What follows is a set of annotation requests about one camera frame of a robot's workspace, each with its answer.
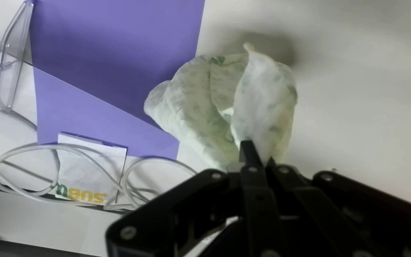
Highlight thin white cable loop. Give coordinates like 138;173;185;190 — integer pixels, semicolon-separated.
0;142;131;213
116;156;198;212

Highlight grey cables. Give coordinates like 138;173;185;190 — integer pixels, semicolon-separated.
0;42;202;213

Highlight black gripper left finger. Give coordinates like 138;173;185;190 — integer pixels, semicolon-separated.
104;139;282;257

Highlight clear acrylic screen foot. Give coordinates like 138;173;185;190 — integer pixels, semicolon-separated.
0;0;35;113

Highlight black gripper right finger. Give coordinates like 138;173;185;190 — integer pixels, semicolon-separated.
265;157;411;257

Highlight white green patterned cloth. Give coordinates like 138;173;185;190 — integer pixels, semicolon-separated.
142;42;298;173

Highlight purple paper sheet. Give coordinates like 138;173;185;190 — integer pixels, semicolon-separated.
27;0;205;162

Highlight white label with logo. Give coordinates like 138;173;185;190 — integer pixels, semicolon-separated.
52;132;129;207

